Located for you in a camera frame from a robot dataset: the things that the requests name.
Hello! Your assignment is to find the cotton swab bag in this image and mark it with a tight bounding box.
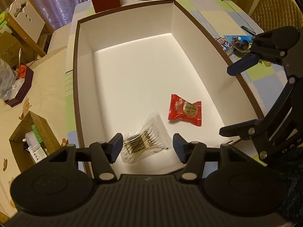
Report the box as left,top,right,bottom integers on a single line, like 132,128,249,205
120,112,172,163

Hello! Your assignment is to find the red candy wrapper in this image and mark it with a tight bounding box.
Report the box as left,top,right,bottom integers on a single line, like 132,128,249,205
168,94,202,127

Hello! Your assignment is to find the dark brown scrunchie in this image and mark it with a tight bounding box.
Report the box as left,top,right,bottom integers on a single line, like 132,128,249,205
231,37,250,53

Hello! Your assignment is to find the small dark green tube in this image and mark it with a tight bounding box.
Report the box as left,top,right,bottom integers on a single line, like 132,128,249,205
241,26,256,36

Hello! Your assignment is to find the blue toothpaste box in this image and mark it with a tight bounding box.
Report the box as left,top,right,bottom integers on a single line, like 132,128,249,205
215,37,234,56

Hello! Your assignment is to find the quilted beige chair cushion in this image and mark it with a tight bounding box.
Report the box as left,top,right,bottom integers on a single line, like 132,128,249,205
250,0,302,32

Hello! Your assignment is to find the small open cardboard box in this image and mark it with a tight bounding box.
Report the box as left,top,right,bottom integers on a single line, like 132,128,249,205
9,112,61,172

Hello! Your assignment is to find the large brown cardboard box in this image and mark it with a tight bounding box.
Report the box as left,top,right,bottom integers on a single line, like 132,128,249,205
72,0,265,179

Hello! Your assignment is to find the dark red tray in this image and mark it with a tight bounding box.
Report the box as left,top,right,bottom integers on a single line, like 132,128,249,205
5,65,33,108

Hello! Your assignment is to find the brown carton on chair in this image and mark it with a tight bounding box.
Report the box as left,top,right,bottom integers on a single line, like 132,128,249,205
0,31,24,68

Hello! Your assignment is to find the white wooden chair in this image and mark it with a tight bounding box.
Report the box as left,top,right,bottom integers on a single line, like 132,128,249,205
5,0,54,57

